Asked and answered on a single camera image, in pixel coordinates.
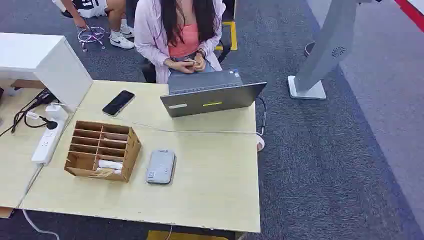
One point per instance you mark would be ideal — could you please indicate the person in white sneakers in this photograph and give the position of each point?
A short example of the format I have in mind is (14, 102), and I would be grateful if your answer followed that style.
(116, 23)

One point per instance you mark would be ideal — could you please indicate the grey laptop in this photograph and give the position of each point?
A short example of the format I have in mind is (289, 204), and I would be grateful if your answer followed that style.
(208, 99)

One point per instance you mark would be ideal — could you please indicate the grey display stand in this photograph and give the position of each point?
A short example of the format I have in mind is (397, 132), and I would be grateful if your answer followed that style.
(326, 49)

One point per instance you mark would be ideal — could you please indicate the black plug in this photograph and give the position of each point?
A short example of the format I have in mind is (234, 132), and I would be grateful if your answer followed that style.
(51, 124)

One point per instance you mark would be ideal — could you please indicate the patterned card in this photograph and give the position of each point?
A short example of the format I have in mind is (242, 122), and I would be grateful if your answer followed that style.
(106, 172)

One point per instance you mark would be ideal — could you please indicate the white charger plug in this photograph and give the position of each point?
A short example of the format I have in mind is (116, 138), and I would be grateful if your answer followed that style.
(56, 112)

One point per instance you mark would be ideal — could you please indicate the wooden slotted card box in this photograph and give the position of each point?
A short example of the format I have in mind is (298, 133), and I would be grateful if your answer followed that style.
(127, 155)

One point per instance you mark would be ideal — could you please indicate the white power strip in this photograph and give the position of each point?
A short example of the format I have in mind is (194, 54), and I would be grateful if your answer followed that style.
(48, 140)

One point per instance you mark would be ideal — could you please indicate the black smartphone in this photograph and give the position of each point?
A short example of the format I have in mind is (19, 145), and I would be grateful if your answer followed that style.
(118, 103)

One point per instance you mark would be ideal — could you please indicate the seated person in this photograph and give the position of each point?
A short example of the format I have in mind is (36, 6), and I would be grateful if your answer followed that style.
(149, 36)

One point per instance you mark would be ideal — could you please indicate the white cabinet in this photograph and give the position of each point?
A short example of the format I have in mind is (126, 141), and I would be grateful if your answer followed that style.
(56, 66)

